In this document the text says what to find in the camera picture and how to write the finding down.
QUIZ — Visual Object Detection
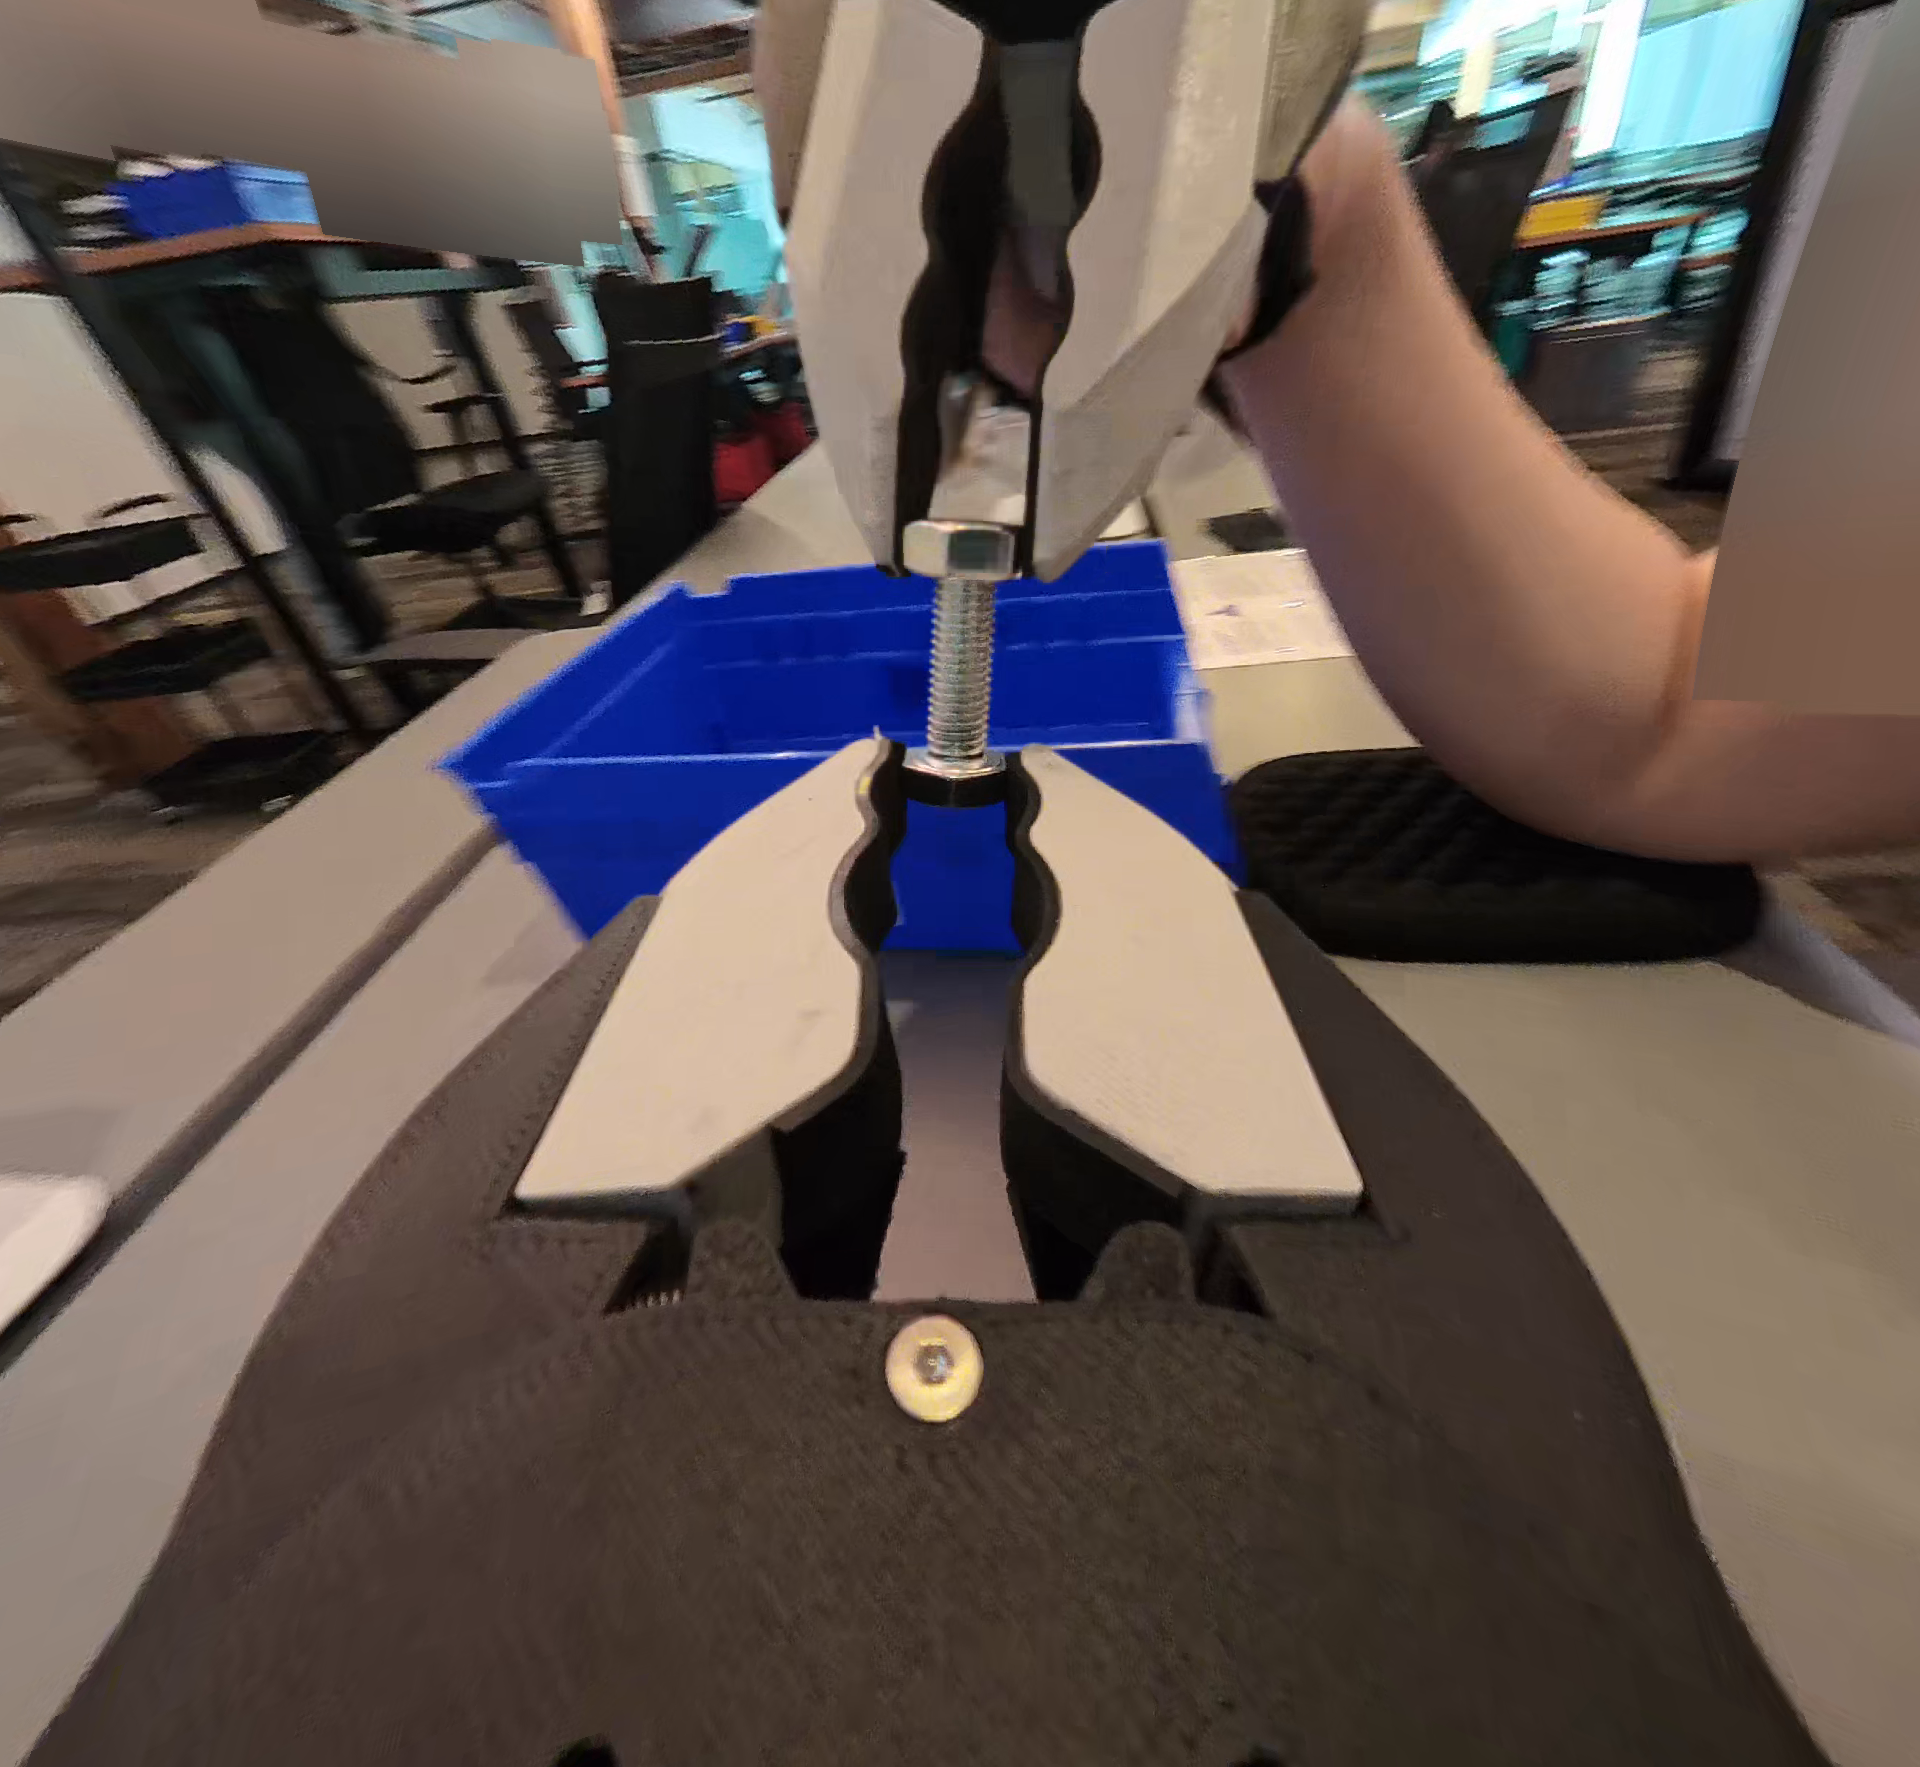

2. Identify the white stand base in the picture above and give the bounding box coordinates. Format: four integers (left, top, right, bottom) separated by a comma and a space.
0, 1176, 113, 1333

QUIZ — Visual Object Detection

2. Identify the black tall container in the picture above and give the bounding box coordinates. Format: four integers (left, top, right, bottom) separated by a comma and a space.
591, 272, 722, 573

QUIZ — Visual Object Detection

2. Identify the black utility cart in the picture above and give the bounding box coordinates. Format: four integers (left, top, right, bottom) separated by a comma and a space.
0, 489, 356, 823

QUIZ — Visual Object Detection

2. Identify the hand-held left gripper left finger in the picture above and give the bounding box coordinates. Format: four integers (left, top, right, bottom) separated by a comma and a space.
513, 730, 905, 1207

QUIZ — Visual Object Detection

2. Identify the person's right forearm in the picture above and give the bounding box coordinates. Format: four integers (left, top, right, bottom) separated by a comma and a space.
1273, 342, 1716, 861

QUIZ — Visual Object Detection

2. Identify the person's right hand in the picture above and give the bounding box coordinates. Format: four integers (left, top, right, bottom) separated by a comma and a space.
1218, 98, 1518, 494

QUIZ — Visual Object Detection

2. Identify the blue plastic crate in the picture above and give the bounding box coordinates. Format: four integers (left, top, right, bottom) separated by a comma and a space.
113, 155, 322, 234

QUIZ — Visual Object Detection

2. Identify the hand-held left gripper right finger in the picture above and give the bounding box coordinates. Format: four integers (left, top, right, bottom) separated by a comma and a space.
1000, 744, 1368, 1207

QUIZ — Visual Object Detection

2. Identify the black office chair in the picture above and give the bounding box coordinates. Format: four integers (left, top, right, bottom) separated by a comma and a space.
322, 288, 589, 613

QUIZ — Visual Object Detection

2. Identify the blue plastic bin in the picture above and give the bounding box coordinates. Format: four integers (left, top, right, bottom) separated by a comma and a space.
435, 539, 1248, 957

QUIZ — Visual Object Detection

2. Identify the black armrest pad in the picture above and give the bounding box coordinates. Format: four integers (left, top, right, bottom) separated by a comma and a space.
1231, 748, 1763, 965

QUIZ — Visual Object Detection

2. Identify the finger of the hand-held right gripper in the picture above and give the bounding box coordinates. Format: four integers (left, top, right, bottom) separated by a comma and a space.
1026, 0, 1293, 583
783, 0, 1000, 578

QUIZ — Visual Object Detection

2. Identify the silver hex bolt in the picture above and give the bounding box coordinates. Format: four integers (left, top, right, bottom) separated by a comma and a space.
905, 517, 1026, 753

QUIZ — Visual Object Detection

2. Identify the white paper sheet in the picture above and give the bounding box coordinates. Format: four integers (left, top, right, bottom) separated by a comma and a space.
1170, 550, 1360, 669

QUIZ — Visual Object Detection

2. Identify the silver hex nut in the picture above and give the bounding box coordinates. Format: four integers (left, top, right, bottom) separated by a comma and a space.
897, 740, 1028, 814

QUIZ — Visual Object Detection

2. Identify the wooden top desk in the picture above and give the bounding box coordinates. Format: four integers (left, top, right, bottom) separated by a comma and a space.
0, 149, 602, 748

